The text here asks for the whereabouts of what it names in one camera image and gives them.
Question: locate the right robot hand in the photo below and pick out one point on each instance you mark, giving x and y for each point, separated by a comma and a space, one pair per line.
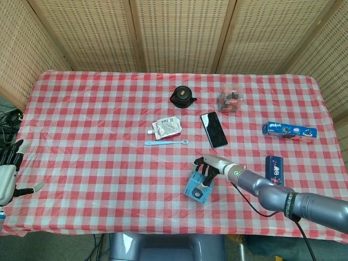
210, 168

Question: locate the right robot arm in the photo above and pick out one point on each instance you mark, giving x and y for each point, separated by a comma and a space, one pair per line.
285, 195

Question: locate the clear bag of snacks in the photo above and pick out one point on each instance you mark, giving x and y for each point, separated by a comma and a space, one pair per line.
229, 99

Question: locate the black teapot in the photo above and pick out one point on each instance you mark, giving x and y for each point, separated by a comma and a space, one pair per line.
182, 96

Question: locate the black smartphone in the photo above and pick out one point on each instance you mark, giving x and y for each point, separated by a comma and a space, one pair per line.
214, 129

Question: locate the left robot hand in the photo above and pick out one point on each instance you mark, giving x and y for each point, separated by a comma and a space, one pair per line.
9, 174

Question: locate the light blue toothbrush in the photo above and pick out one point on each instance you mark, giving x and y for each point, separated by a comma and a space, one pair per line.
166, 142

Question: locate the silver spout pouch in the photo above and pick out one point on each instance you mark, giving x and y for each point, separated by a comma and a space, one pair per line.
167, 127

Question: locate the blue cookie box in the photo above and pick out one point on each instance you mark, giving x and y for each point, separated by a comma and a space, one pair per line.
289, 131

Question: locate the small light blue box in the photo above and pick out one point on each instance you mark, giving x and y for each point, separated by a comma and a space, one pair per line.
198, 189

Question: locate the red white checkered tablecloth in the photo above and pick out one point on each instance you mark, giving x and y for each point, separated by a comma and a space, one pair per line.
108, 176

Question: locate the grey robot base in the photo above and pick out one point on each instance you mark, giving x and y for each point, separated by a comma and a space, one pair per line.
166, 246

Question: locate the bamboo folding screen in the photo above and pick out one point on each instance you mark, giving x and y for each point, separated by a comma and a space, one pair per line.
174, 35

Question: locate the dark blue tall box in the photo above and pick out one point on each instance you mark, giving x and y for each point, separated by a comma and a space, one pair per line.
275, 170

